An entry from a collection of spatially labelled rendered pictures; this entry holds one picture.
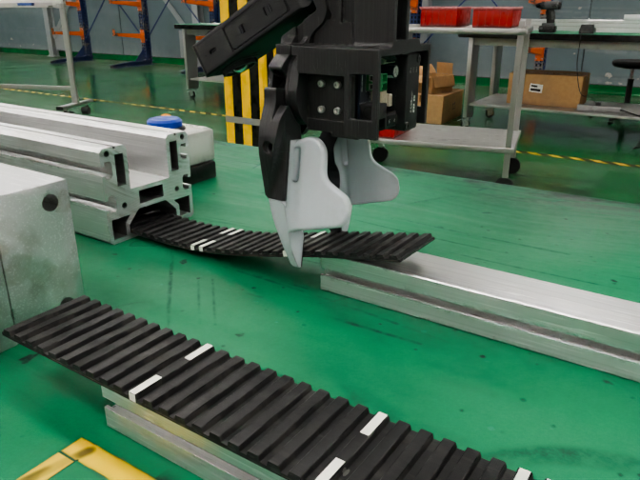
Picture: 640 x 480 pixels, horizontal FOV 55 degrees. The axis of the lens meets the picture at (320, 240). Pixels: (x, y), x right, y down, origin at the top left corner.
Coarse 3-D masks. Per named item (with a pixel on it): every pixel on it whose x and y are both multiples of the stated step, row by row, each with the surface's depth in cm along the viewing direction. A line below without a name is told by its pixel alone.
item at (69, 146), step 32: (0, 128) 59; (32, 128) 67; (64, 128) 64; (96, 128) 61; (128, 128) 59; (160, 128) 59; (0, 160) 59; (32, 160) 56; (64, 160) 55; (96, 160) 51; (128, 160) 60; (160, 160) 57; (96, 192) 52; (128, 192) 54; (160, 192) 57; (96, 224) 54; (128, 224) 54
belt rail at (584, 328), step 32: (416, 256) 43; (352, 288) 43; (384, 288) 43; (416, 288) 40; (448, 288) 39; (480, 288) 38; (512, 288) 38; (544, 288) 38; (448, 320) 40; (480, 320) 38; (512, 320) 38; (544, 320) 36; (576, 320) 35; (608, 320) 34; (544, 352) 37; (576, 352) 35; (608, 352) 35
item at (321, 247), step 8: (344, 232) 46; (352, 232) 46; (328, 240) 45; (336, 240) 45; (344, 240) 45; (312, 248) 44; (320, 248) 44; (328, 248) 43; (304, 256) 43; (312, 256) 43; (320, 256) 43
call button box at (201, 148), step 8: (176, 128) 71; (184, 128) 71; (192, 128) 72; (200, 128) 72; (208, 128) 72; (192, 136) 70; (200, 136) 71; (208, 136) 72; (192, 144) 70; (200, 144) 71; (208, 144) 72; (184, 152) 69; (192, 152) 70; (200, 152) 71; (208, 152) 72; (192, 160) 70; (200, 160) 71; (208, 160) 73; (192, 168) 71; (200, 168) 72; (208, 168) 73; (184, 176) 70; (192, 176) 71; (200, 176) 72; (208, 176) 73
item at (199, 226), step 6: (198, 222) 56; (186, 228) 55; (192, 228) 55; (198, 228) 55; (204, 228) 55; (168, 234) 53; (174, 234) 54; (180, 234) 53; (186, 234) 53; (156, 240) 53; (162, 240) 52; (168, 240) 52; (174, 240) 52
